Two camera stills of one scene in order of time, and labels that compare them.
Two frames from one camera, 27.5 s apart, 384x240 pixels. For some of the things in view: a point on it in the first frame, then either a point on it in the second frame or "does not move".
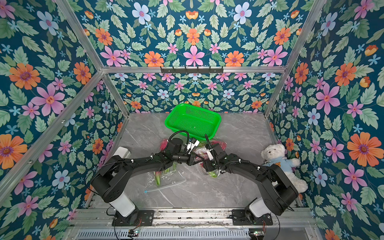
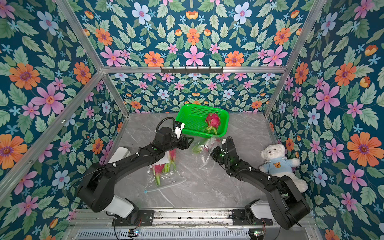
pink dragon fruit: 201,155 to 213,122
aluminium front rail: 191,225 does not move
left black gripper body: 181,158 to 180,144
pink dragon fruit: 158,174 does not move
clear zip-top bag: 171,175 does not move
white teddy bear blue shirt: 275,154 does not move
